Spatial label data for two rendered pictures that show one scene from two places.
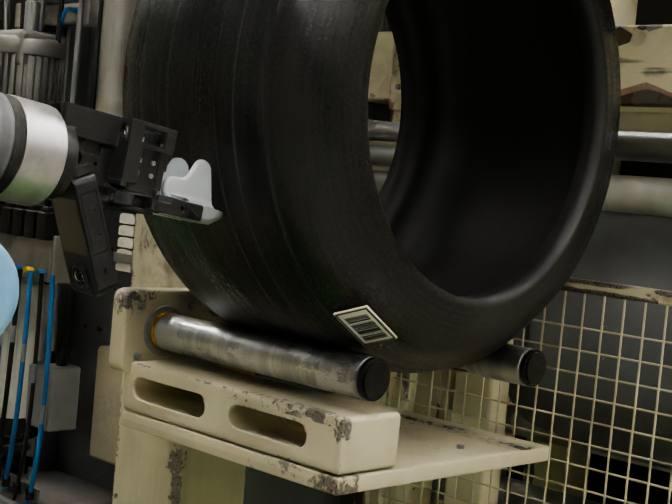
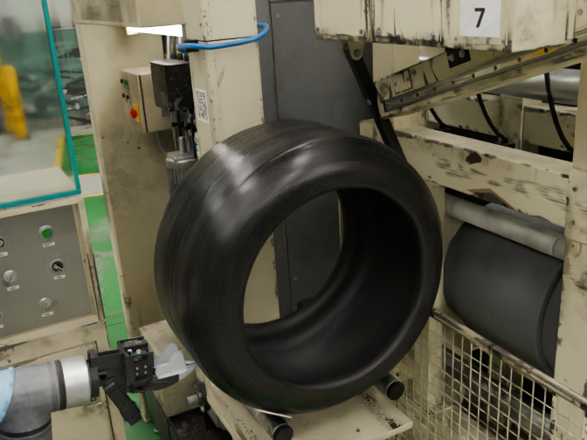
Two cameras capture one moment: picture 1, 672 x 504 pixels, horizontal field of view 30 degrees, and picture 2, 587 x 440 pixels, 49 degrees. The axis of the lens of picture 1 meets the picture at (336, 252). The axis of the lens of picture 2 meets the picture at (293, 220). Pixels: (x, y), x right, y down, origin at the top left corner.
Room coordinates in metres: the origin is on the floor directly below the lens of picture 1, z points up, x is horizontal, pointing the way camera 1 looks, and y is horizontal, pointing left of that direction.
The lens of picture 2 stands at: (0.25, -0.46, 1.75)
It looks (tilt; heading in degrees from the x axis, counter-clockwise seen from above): 20 degrees down; 20
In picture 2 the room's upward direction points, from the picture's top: 4 degrees counter-clockwise
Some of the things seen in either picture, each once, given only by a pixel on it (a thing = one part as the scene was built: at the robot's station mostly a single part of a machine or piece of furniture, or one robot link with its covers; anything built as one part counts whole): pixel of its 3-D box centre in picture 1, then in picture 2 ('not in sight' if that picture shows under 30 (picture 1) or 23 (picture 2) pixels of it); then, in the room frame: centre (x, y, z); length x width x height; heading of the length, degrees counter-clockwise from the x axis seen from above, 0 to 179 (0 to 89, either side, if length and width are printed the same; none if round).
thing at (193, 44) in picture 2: not in sight; (222, 39); (1.64, 0.18, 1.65); 0.19 x 0.19 x 0.06; 46
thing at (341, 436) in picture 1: (252, 410); (250, 416); (1.38, 0.08, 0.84); 0.36 x 0.09 x 0.06; 46
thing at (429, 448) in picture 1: (336, 433); (305, 409); (1.48, -0.02, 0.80); 0.37 x 0.36 x 0.02; 136
